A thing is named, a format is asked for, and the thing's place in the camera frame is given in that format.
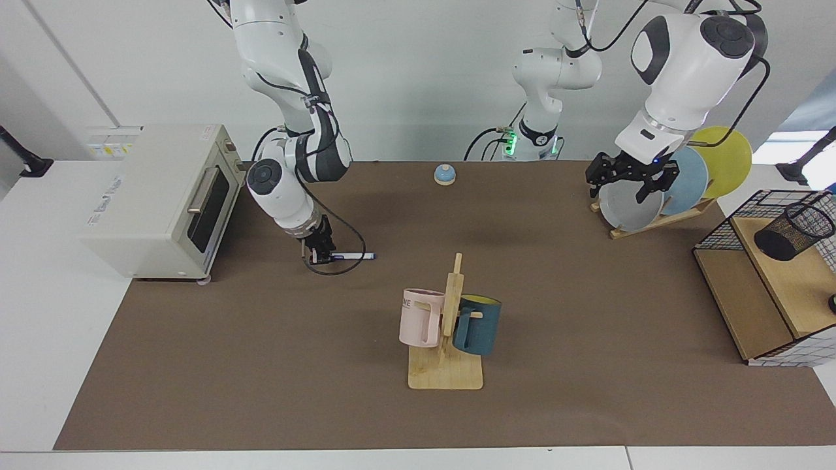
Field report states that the brown table cloth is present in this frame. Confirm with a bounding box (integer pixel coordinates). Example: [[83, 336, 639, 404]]
[[54, 160, 836, 451]]

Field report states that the black mesh pen holder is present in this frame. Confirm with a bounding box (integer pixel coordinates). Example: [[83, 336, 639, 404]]
[[754, 202, 836, 262]]

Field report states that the black clamp stand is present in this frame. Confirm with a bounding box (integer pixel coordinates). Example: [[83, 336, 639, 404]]
[[776, 126, 836, 187], [0, 124, 54, 178]]

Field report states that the black base cable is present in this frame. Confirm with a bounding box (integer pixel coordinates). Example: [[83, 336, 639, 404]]
[[464, 101, 526, 162]]

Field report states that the wooden mug stand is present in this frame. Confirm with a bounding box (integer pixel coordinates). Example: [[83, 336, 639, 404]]
[[408, 253, 484, 390]]

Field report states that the white box with yellow labels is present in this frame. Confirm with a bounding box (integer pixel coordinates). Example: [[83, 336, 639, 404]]
[[87, 126, 143, 161]]

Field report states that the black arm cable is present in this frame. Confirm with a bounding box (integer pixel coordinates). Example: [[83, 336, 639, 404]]
[[251, 33, 368, 276], [573, 0, 772, 148]]

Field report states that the yellow plate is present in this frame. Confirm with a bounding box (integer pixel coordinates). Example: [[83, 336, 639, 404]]
[[689, 126, 753, 200]]

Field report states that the grey plate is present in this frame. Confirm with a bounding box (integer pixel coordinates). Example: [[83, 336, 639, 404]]
[[599, 171, 666, 233]]

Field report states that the dark teal mug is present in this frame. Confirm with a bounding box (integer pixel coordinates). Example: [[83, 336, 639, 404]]
[[452, 295, 502, 356]]

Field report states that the light blue plate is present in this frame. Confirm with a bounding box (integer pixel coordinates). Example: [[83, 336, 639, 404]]
[[660, 147, 709, 216]]

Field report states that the pink mug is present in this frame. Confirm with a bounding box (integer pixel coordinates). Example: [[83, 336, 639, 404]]
[[399, 288, 446, 349]]

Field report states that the pale toaster oven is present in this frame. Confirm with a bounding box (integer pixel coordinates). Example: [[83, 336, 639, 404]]
[[78, 124, 248, 286]]

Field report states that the wire basket with wooden floor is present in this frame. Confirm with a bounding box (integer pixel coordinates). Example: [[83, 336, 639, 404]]
[[692, 189, 836, 368]]

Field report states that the wooden plate rack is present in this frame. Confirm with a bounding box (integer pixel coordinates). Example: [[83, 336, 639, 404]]
[[590, 196, 718, 240]]

